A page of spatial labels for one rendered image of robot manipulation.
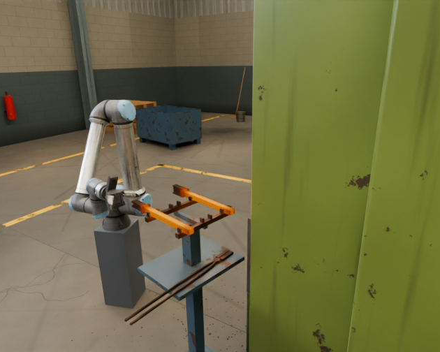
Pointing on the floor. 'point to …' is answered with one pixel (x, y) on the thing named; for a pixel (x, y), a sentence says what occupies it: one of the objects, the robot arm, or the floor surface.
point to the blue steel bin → (169, 124)
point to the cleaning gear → (239, 116)
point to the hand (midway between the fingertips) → (126, 198)
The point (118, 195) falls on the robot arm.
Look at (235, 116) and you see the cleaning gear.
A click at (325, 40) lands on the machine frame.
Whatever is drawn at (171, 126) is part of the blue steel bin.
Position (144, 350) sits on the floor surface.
